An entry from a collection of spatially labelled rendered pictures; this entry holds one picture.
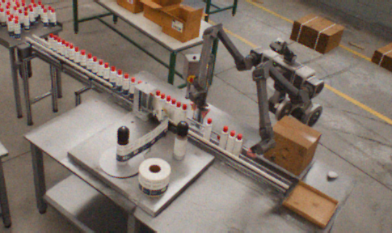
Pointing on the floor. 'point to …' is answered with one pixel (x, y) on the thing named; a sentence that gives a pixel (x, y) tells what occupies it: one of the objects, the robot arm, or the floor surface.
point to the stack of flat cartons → (317, 33)
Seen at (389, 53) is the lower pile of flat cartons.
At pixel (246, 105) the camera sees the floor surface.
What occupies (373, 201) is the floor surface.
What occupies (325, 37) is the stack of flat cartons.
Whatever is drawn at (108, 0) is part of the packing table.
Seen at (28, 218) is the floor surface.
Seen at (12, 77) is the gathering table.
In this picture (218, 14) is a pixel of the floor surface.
